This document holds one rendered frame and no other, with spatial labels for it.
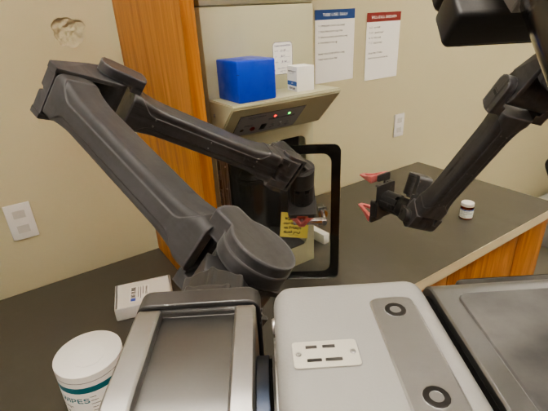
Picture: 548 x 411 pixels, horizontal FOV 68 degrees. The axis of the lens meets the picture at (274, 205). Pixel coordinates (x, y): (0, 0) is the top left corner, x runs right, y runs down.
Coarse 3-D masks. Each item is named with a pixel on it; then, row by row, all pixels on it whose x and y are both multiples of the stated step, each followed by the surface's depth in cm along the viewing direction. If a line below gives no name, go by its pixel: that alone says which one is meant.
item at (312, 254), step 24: (312, 144) 102; (336, 144) 101; (240, 168) 104; (336, 168) 104; (240, 192) 107; (264, 192) 107; (336, 192) 107; (264, 216) 110; (336, 216) 109; (288, 240) 113; (312, 240) 113; (336, 240) 112; (312, 264) 116; (336, 264) 116
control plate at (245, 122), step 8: (272, 112) 98; (280, 112) 100; (288, 112) 102; (296, 112) 104; (240, 120) 95; (248, 120) 97; (256, 120) 98; (264, 120) 100; (272, 120) 102; (280, 120) 104; (240, 128) 98; (248, 128) 100; (256, 128) 102; (264, 128) 105; (272, 128) 107
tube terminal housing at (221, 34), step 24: (216, 24) 93; (240, 24) 96; (264, 24) 100; (288, 24) 103; (216, 48) 95; (240, 48) 98; (264, 48) 102; (216, 72) 97; (216, 96) 99; (216, 168) 105; (216, 192) 110
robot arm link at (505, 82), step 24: (504, 96) 71; (504, 120) 74; (528, 120) 74; (480, 144) 80; (504, 144) 79; (456, 168) 86; (480, 168) 84; (432, 192) 94; (456, 192) 90; (432, 216) 96
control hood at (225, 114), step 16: (288, 96) 97; (304, 96) 99; (320, 96) 102; (336, 96) 107; (224, 112) 93; (240, 112) 91; (256, 112) 95; (304, 112) 107; (320, 112) 111; (224, 128) 96
